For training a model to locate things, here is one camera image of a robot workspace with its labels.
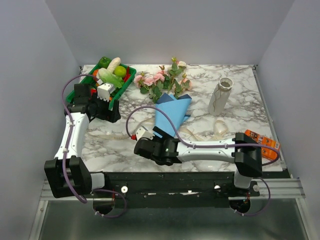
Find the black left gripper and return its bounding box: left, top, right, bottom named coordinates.
left=89, top=92, right=122, bottom=123

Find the light blue wrapping paper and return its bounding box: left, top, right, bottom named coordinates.
left=155, top=93, right=192, bottom=137

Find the pink flower stem bunch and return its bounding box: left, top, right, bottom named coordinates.
left=133, top=65, right=170, bottom=103

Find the cream gold-lettered ribbon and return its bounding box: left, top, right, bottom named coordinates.
left=87, top=118, right=229, bottom=141

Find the dark blue wrapping paper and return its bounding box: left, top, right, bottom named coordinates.
left=156, top=93, right=192, bottom=124

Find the pink rose stem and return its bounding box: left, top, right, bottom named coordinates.
left=172, top=73, right=192, bottom=99

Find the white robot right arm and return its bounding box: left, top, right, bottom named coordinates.
left=134, top=126, right=263, bottom=196

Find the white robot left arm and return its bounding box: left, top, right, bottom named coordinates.
left=44, top=83, right=121, bottom=202

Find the white ceramic vase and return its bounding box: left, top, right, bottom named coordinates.
left=207, top=77, right=234, bottom=117

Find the red bell pepper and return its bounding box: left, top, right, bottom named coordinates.
left=90, top=88, right=97, bottom=96

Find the green plastic crate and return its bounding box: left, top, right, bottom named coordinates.
left=66, top=63, right=137, bottom=110

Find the green lettuce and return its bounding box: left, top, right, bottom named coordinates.
left=96, top=68, right=125, bottom=89

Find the green lime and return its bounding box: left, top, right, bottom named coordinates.
left=113, top=65, right=127, bottom=78

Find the red chili pepper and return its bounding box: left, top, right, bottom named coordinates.
left=123, top=66, right=131, bottom=82

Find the green bell pepper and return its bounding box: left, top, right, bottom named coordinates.
left=98, top=56, right=111, bottom=69

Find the white daikon radish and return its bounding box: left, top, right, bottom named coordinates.
left=107, top=57, right=121, bottom=73

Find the orange snack box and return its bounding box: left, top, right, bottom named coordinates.
left=244, top=129, right=280, bottom=161

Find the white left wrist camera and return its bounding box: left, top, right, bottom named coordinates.
left=96, top=79, right=116, bottom=102

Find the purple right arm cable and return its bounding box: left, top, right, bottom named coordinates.
left=125, top=105, right=281, bottom=217

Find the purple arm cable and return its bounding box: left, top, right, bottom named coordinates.
left=125, top=105, right=281, bottom=217
left=61, top=74, right=128, bottom=219

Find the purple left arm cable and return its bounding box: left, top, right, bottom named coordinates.
left=61, top=74, right=128, bottom=219

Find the aluminium frame profile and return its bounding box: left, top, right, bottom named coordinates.
left=40, top=178, right=306, bottom=201

